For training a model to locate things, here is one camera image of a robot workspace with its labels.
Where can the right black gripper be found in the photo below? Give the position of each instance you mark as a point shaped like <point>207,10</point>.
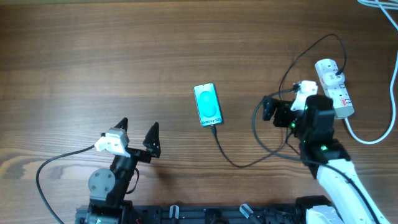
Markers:
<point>284,108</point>

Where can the white power strip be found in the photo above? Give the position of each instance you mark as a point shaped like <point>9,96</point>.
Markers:
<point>342,104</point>

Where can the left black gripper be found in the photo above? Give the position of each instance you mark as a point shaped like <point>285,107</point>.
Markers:
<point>153,146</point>

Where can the black mounting rail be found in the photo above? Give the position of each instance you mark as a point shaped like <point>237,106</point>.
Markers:
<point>269,214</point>

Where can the blue Galaxy smartphone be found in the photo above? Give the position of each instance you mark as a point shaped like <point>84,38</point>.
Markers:
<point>207,104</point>

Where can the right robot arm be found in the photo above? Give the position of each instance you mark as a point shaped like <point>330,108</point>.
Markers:
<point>326,158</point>

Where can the white USB charger plug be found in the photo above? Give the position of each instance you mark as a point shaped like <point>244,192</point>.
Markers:
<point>331,79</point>

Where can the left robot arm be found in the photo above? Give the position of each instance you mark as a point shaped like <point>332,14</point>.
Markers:
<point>108,187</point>

